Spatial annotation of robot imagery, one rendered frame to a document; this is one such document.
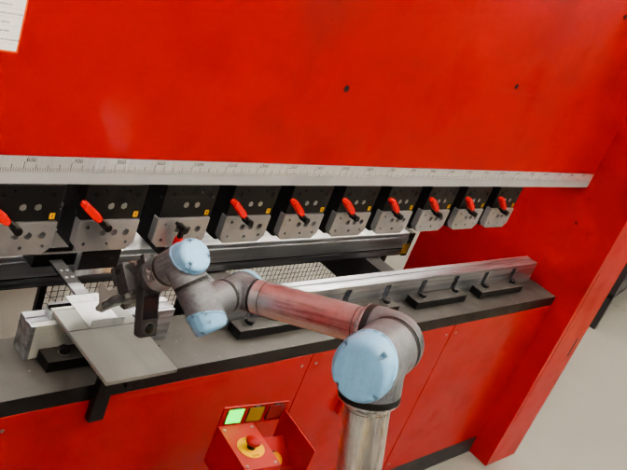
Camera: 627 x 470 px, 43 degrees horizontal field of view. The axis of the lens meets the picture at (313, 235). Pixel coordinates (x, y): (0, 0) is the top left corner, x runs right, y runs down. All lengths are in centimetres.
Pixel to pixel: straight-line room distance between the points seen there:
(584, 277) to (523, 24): 131
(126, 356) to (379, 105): 93
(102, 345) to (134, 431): 36
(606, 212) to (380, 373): 215
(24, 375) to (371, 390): 85
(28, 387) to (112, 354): 20
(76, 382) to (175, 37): 81
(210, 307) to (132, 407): 53
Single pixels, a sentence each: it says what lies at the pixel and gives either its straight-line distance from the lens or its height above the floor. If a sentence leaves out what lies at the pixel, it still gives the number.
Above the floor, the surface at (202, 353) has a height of 88.
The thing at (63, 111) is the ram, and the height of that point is 150.
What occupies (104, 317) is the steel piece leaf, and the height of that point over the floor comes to 100.
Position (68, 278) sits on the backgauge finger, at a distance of 205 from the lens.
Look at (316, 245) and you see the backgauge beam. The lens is 277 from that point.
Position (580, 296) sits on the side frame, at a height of 94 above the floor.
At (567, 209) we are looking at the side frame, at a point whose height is 122.
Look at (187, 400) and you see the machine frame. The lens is 218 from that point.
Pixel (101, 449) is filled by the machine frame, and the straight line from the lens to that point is 213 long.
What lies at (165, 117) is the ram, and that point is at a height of 150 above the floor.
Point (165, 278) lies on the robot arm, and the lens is 166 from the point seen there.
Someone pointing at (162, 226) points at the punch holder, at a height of 123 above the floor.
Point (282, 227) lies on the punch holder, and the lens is 215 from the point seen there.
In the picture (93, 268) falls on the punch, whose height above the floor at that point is 110.
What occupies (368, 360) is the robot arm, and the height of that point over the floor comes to 137.
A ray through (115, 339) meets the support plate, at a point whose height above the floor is 100.
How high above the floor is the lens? 207
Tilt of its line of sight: 23 degrees down
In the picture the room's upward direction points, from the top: 22 degrees clockwise
